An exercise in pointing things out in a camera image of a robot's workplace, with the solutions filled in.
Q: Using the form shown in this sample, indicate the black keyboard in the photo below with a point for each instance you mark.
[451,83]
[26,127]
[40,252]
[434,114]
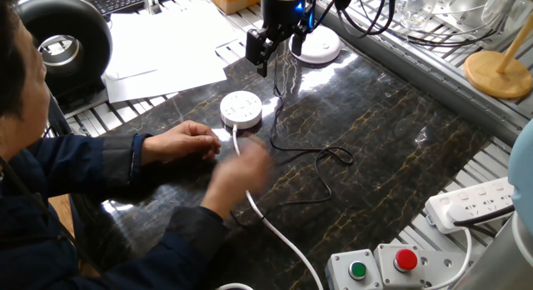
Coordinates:
[125,0]

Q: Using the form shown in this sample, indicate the person's dark jacket torso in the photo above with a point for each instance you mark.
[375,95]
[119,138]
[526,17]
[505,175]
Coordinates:
[33,223]

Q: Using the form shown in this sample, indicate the grey red button box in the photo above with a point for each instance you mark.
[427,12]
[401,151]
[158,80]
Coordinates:
[406,260]

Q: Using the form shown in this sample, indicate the person's left hand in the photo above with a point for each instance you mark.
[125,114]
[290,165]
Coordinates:
[179,142]

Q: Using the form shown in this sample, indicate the white power strip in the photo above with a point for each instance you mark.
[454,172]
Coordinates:
[479,196]

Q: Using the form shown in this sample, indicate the silver metal stand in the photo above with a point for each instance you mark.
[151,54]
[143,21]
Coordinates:
[152,2]

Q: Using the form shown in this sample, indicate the black round duct fan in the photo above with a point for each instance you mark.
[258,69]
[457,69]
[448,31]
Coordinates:
[87,31]

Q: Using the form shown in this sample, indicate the clear glass jug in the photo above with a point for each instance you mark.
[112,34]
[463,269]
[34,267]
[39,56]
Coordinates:
[416,11]
[499,8]

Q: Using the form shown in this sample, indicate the tan wooden box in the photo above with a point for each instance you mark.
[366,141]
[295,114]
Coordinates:
[233,0]

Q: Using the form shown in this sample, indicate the white paper sheet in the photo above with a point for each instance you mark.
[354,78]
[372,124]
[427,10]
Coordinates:
[166,31]
[166,79]

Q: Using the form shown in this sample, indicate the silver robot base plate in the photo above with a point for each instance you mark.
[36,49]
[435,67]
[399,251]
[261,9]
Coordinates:
[441,265]

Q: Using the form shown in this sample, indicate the person's right hand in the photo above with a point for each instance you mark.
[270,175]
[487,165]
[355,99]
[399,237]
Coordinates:
[233,177]

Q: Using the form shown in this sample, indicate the person's head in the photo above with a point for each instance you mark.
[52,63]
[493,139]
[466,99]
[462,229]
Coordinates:
[21,94]

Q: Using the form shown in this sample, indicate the person's left forearm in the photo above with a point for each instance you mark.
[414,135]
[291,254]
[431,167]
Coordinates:
[104,165]

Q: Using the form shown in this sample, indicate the black marble pattern mat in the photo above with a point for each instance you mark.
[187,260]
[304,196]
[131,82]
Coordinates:
[375,136]

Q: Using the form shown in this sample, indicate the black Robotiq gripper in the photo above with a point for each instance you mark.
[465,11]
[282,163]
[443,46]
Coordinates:
[279,13]

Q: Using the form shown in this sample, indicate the person's right forearm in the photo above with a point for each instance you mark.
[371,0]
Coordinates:
[175,256]

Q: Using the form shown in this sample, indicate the round white power socket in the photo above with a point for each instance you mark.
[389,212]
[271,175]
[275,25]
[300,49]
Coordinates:
[240,108]

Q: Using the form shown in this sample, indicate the round wooden stand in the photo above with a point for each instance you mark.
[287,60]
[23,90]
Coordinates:
[495,77]

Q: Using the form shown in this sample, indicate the white round lamp base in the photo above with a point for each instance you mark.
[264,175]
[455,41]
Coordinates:
[320,46]

